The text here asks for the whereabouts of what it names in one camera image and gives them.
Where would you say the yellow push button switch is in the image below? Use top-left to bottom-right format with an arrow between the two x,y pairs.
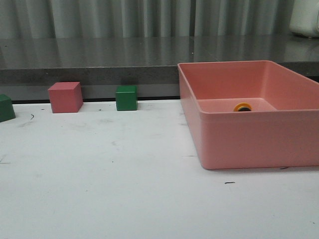
233,103 -> 252,112

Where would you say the green cube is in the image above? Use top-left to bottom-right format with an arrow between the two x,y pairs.
116,86 -> 138,111
0,94 -> 16,122

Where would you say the pink cube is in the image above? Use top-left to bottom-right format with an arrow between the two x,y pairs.
48,82 -> 83,114

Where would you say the white curtain backdrop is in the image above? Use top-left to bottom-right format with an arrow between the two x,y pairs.
0,0 -> 294,39

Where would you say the green cube right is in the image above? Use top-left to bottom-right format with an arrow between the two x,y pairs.
116,86 -> 138,111

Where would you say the green cube left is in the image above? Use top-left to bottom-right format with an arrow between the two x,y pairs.
0,94 -> 16,122

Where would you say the white appliance on counter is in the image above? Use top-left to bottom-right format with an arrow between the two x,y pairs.
289,0 -> 319,38

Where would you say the grey stone counter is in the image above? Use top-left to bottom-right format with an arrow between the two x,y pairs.
0,34 -> 319,103

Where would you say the pink plastic bin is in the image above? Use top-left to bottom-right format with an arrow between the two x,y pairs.
178,60 -> 319,169

